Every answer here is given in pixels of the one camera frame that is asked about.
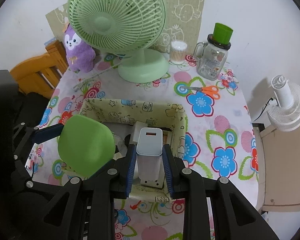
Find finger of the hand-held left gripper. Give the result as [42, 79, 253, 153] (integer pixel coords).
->
[13, 155, 70, 189]
[11, 122, 65, 155]

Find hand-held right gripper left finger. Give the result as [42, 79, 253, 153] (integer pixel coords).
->
[27, 145, 137, 240]

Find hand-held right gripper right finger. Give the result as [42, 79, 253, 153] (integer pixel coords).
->
[163, 145, 275, 240]

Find tall white charger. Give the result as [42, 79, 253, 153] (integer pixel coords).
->
[136, 127, 163, 188]

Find green rounded pad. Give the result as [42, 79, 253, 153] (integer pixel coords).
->
[57, 115, 115, 177]

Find cartoon-print storage box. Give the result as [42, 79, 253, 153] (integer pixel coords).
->
[61, 99, 187, 203]

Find floral tablecloth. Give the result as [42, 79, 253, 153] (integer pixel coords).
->
[25, 52, 259, 240]

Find purple plush toy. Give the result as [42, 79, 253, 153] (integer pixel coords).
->
[63, 23, 97, 72]

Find glass mug jar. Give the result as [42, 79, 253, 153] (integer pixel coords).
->
[194, 34, 232, 81]

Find beige wooden door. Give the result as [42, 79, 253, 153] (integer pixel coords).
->
[255, 120, 300, 213]

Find cotton swab jar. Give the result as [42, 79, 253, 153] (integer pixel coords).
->
[170, 40, 188, 64]

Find green desk fan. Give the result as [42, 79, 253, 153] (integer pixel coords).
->
[68, 0, 170, 83]

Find white standing fan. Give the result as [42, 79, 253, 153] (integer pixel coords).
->
[266, 74, 300, 132]

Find green plastic cup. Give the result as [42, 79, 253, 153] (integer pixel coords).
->
[212, 23, 234, 45]

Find wooden chair frame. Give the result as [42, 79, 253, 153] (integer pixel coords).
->
[9, 40, 69, 99]

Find white fan power cable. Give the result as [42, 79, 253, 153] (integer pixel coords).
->
[74, 64, 122, 90]

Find orange-handled scissors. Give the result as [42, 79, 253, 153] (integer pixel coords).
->
[184, 85, 220, 100]

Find black fan power cable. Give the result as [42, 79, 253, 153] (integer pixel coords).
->
[254, 97, 278, 122]

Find green cartoon wall mat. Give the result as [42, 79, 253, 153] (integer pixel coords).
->
[45, 0, 207, 55]

